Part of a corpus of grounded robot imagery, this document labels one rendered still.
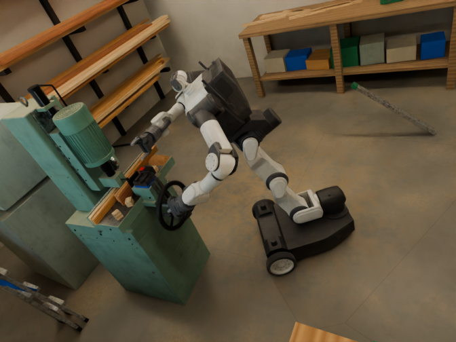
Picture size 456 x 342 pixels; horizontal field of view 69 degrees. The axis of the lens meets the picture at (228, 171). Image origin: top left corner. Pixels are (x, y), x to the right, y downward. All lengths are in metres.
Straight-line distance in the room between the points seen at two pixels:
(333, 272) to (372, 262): 0.25
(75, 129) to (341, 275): 1.80
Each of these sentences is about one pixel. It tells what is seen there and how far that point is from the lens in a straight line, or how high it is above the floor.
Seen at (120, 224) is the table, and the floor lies 0.90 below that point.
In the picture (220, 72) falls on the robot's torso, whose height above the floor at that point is 1.42.
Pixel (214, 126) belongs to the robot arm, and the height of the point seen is 1.29.
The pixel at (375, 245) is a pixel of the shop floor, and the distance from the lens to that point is 2.48.
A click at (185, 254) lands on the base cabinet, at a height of 0.28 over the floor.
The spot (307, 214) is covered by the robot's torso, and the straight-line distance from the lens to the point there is 2.28.
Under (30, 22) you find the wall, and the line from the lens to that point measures 4.52.
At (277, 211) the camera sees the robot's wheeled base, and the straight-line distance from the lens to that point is 2.54.
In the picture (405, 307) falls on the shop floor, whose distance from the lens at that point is 2.26.
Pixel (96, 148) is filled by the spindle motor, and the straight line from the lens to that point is 1.87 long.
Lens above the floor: 1.99
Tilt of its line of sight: 36 degrees down
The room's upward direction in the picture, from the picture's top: 22 degrees counter-clockwise
